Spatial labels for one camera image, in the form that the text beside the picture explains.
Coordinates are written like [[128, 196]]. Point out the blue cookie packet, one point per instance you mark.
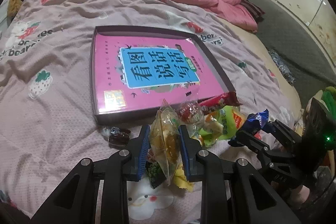
[[253, 124]]

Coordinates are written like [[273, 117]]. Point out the clear brown pastry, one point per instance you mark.
[[164, 140]]

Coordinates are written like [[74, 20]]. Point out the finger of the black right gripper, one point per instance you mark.
[[257, 146], [285, 135]]

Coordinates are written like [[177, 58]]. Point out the pink Chinese workbook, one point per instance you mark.
[[139, 72]]

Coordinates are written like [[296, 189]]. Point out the red snack bar wrapper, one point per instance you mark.
[[218, 102]]

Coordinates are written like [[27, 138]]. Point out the blue patterned cloth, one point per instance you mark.
[[283, 68]]

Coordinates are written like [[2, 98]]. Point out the yellow cartoon snack packet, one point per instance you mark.
[[180, 180]]

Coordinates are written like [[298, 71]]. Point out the dark wrapped candy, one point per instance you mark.
[[116, 136]]

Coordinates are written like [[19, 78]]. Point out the pink strawberry bedsheet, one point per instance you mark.
[[47, 122]]

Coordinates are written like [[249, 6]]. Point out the green cartoon boy packet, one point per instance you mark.
[[155, 174]]

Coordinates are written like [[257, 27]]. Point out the green snack packet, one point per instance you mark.
[[224, 116]]

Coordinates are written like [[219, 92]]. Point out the clear red candy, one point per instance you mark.
[[190, 113]]

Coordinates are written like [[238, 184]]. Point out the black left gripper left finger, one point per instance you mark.
[[74, 200]]

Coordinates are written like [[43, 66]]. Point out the clear wrapped yellow cake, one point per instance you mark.
[[213, 126]]

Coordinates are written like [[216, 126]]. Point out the orange rice cracker packet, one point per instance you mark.
[[239, 119]]

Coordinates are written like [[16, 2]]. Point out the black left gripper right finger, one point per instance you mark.
[[232, 192]]

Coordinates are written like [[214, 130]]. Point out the dark shallow cardboard tray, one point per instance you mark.
[[127, 116]]

